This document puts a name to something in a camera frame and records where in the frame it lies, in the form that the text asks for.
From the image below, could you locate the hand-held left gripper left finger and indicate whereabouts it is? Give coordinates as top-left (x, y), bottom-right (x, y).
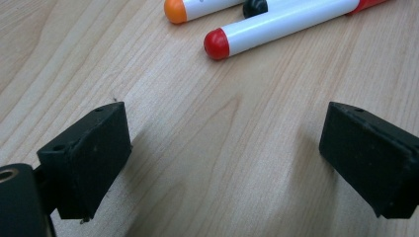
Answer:
top-left (37, 101), bottom-right (132, 221)

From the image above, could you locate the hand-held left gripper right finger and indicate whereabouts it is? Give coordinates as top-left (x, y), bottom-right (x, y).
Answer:
top-left (318, 101), bottom-right (419, 220)

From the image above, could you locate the black cap marker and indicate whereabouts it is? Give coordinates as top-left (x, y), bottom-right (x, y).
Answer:
top-left (242, 0), bottom-right (317, 20)

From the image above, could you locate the red cap marker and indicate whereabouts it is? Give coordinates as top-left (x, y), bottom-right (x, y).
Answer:
top-left (203, 0), bottom-right (389, 61)

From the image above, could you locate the orange cap marker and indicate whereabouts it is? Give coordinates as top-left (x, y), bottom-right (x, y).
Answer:
top-left (163, 0), bottom-right (246, 25)

